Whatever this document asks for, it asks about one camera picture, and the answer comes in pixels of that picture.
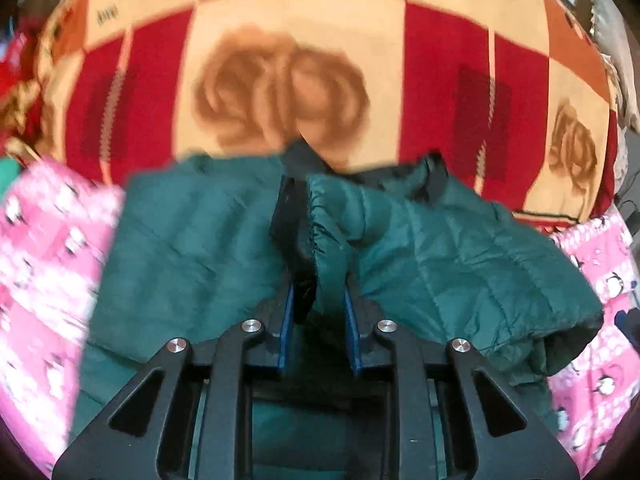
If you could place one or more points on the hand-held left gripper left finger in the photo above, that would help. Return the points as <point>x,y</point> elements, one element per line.
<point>286,332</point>

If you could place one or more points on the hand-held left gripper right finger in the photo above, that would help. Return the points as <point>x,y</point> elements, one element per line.
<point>351,335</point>

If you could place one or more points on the dark green quilted jacket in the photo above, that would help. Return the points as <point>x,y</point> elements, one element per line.
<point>210,260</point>

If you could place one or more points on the pink penguin print blanket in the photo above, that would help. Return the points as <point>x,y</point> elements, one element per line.
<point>45,260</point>

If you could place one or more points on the red and cream rose blanket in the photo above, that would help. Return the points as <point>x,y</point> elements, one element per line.
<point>320,60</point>

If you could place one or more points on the bright green garment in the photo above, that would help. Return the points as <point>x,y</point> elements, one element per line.
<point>9,172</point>

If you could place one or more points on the red cloth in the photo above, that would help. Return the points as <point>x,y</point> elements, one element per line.
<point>20,90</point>

